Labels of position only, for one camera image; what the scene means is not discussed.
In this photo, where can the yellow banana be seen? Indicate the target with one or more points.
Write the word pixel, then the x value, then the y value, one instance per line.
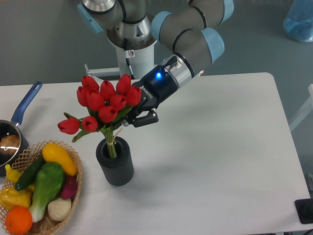
pixel 11 174

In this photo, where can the black device at edge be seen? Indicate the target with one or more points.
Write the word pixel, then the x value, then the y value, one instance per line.
pixel 304 208

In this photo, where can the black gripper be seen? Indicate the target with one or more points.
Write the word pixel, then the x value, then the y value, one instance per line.
pixel 156 86

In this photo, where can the dark grey ribbed vase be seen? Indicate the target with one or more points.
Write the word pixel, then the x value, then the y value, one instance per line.
pixel 120 170

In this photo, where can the yellow bell pepper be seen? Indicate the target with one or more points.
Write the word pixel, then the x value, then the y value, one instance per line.
pixel 10 198

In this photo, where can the white frame at right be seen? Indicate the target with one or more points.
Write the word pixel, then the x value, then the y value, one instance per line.
pixel 303 111

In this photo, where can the red tulip bouquet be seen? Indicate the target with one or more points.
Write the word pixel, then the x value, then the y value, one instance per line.
pixel 106 104

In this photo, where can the white garlic bulb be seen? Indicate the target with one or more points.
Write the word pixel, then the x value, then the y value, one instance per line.
pixel 58 209

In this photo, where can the blue handled saucepan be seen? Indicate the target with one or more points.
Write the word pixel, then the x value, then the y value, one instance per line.
pixel 12 127

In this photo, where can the green bok choy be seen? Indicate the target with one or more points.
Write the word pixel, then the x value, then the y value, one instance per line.
pixel 48 183

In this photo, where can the purple red onion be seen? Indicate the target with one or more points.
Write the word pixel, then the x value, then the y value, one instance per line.
pixel 69 188

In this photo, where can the yellow squash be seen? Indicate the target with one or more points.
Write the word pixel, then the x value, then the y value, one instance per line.
pixel 53 152

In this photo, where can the orange fruit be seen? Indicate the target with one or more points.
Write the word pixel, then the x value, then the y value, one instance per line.
pixel 18 221

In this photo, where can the green cucumber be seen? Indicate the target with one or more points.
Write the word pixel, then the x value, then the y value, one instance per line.
pixel 29 175

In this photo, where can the woven wicker basket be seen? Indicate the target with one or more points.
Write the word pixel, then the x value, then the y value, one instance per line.
pixel 46 226

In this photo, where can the brown bread roll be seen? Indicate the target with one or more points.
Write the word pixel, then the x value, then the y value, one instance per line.
pixel 9 145

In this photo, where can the blue translucent container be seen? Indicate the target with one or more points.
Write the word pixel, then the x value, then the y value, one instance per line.
pixel 298 23

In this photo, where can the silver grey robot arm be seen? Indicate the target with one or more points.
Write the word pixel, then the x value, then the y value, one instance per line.
pixel 162 52

